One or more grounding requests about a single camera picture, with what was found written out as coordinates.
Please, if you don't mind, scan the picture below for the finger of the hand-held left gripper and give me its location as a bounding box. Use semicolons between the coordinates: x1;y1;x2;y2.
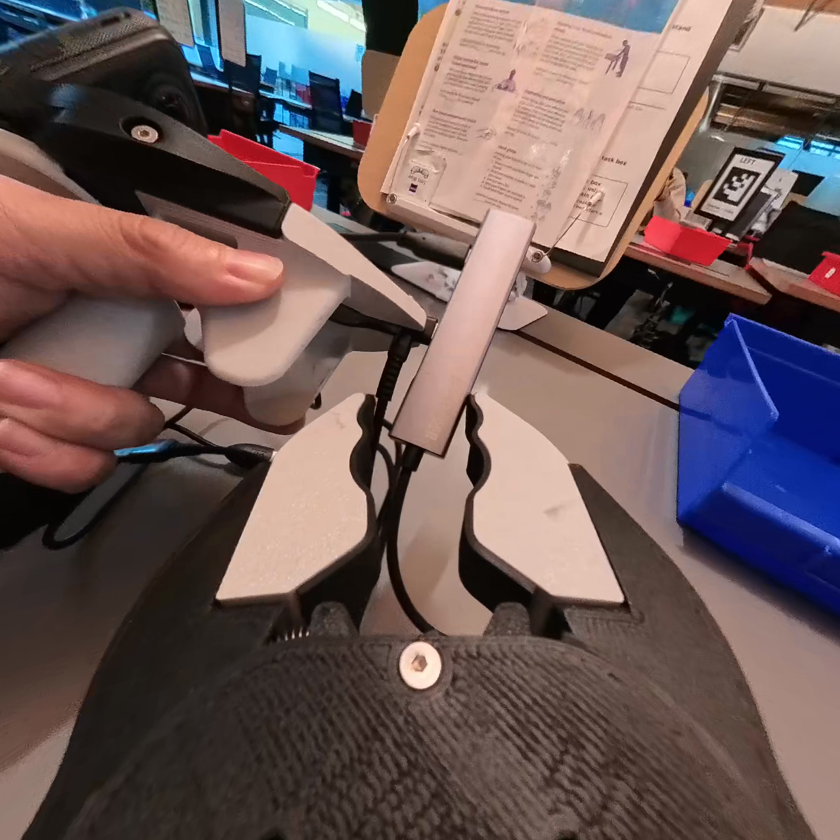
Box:
282;205;439;330

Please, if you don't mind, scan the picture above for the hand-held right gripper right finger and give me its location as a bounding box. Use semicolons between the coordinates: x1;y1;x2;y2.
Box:
457;392;626;637

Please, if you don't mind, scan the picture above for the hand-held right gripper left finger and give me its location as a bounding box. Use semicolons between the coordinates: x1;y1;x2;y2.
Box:
214;392;383;636

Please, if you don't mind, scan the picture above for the black braided USB cable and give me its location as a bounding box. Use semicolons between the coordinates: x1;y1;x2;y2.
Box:
364;314;439;490

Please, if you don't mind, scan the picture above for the grey USB hub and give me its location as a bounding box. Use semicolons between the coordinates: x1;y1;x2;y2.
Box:
389;209;537;458

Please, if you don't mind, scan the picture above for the grey desk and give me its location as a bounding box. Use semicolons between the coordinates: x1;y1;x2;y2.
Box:
0;203;840;840

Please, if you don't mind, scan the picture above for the brown wooden desk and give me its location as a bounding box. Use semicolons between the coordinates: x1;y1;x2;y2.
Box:
623;236;772;306

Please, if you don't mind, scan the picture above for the person's left hand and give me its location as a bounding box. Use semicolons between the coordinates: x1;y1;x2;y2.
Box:
0;185;304;493

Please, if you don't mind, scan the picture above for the white instruction board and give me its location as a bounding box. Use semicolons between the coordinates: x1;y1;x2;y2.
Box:
218;0;247;67
157;0;194;47

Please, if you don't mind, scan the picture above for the black office chair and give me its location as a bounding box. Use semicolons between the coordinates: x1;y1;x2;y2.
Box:
308;72;343;135

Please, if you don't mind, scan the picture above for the blue plastic bin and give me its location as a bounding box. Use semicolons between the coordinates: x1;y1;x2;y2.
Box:
676;314;840;614

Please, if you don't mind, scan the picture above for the blue headed exercise sheet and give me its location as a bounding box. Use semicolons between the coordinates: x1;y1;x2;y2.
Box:
384;0;680;227

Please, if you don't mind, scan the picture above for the black monitor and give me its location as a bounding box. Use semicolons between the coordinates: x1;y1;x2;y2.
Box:
362;0;419;56
751;200;840;277

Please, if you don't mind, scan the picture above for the black white marker sign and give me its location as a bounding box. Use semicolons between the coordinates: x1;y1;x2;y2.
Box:
696;147;785;231

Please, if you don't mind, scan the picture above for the black cable blue plug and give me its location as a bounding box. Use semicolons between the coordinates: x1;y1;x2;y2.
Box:
42;438;275;551

